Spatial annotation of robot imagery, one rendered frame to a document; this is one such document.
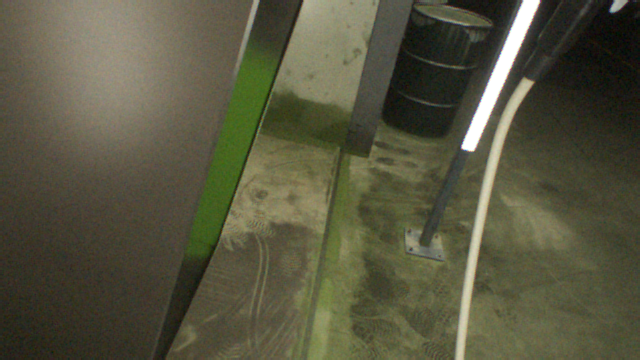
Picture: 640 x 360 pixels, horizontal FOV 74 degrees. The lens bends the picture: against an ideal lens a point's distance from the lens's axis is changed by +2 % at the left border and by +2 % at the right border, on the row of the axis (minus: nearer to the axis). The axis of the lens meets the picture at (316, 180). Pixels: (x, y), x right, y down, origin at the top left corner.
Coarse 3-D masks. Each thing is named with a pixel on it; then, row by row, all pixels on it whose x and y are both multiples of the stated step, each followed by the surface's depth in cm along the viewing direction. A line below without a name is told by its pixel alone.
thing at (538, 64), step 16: (576, 0) 47; (592, 0) 46; (560, 16) 50; (576, 16) 48; (592, 16) 48; (544, 32) 52; (560, 32) 50; (576, 32) 50; (544, 48) 53; (560, 48) 51; (528, 64) 56; (544, 64) 54
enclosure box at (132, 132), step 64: (0, 0) 36; (64, 0) 35; (128, 0) 35; (192, 0) 34; (256, 0) 35; (0, 64) 39; (64, 64) 38; (128, 64) 38; (192, 64) 37; (256, 64) 98; (0, 128) 43; (64, 128) 42; (128, 128) 41; (192, 128) 41; (256, 128) 107; (0, 192) 48; (64, 192) 47; (128, 192) 46; (192, 192) 45; (0, 256) 53; (64, 256) 52; (128, 256) 51; (192, 256) 124; (0, 320) 61; (64, 320) 59; (128, 320) 58
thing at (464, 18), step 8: (424, 8) 313; (432, 8) 319; (440, 8) 324; (440, 16) 298; (448, 16) 302; (456, 16) 309; (464, 16) 314; (472, 16) 317; (480, 24) 298; (488, 24) 300
